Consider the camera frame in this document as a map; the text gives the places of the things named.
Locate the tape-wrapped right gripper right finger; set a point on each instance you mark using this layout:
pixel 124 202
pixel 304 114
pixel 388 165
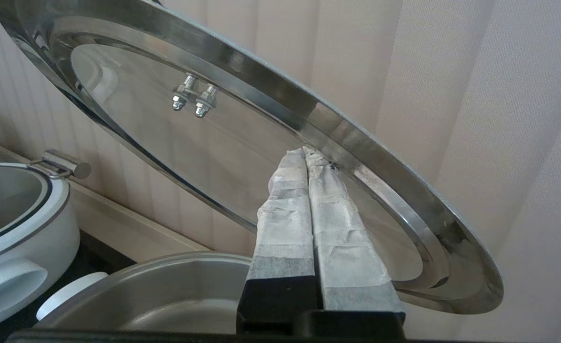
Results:
pixel 347 247

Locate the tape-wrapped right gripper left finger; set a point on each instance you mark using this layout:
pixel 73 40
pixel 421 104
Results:
pixel 285 238

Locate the white pot with steel interior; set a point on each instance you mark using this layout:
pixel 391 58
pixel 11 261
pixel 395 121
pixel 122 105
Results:
pixel 166 295

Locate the wide white pot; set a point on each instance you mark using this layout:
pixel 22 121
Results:
pixel 33 257

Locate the large black glass cooktop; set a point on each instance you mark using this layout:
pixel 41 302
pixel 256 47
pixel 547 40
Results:
pixel 95 257

